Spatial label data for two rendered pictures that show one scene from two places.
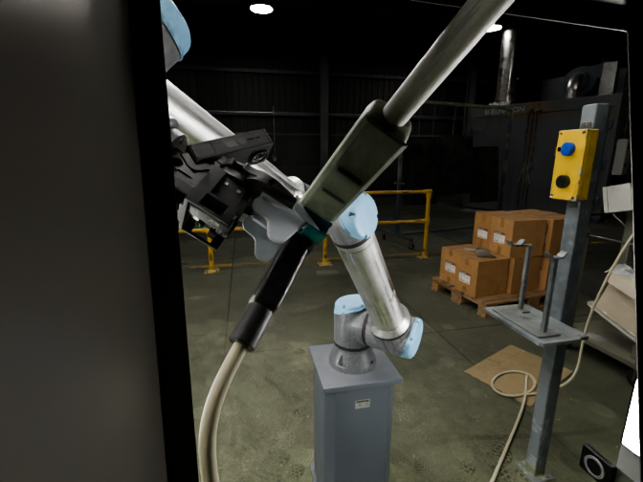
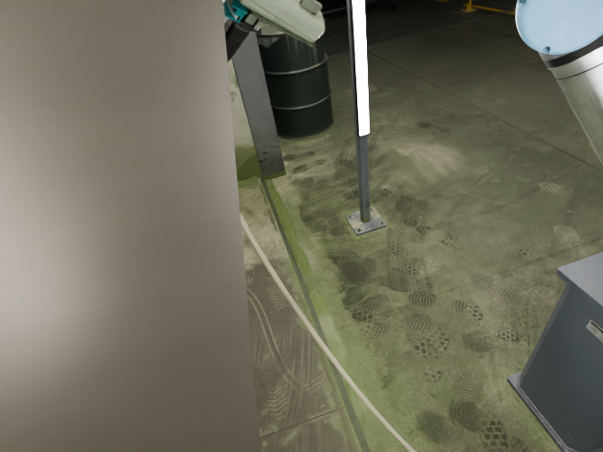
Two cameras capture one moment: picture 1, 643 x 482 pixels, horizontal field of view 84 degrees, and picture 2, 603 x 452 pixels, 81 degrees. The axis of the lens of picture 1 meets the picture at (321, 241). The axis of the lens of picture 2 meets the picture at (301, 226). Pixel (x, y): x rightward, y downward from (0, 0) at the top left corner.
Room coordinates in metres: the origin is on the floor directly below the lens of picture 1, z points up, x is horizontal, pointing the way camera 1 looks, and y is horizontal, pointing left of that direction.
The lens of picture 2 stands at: (0.50, -0.62, 1.45)
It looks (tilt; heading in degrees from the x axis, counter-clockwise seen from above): 40 degrees down; 94
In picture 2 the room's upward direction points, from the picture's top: 12 degrees counter-clockwise
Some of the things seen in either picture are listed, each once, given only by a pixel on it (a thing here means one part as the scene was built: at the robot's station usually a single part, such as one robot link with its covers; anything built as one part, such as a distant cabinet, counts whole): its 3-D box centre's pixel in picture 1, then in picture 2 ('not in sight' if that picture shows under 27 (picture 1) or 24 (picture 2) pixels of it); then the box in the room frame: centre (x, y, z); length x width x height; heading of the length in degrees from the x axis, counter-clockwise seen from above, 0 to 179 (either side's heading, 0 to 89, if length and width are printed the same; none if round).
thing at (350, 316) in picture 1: (355, 319); not in sight; (1.29, -0.13, 0.83); 0.17 x 0.15 x 0.18; 55
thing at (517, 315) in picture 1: (533, 284); not in sight; (1.35, -0.85, 0.95); 0.26 x 0.15 x 0.32; 12
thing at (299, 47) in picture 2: not in sight; (297, 79); (0.51, 2.56, 0.44); 0.59 x 0.58 x 0.89; 117
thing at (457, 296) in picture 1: (501, 288); not in sight; (3.58, -1.93, 0.07); 1.20 x 0.80 x 0.14; 109
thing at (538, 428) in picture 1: (561, 311); not in sight; (1.39, -1.01, 0.82); 0.06 x 0.06 x 1.64; 12
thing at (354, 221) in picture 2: not in sight; (365, 221); (0.79, 1.05, 0.01); 0.20 x 0.20 x 0.01; 12
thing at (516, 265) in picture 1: (513, 270); not in sight; (3.46, -1.96, 0.33); 0.38 x 0.29 x 0.36; 112
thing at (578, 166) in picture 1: (573, 165); not in sight; (1.38, -0.95, 1.42); 0.12 x 0.06 x 0.26; 12
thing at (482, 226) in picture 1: (498, 230); not in sight; (3.74, -1.89, 0.69); 0.38 x 0.29 x 0.36; 104
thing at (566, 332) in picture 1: (532, 322); not in sight; (1.35, -0.87, 0.78); 0.31 x 0.23 x 0.01; 12
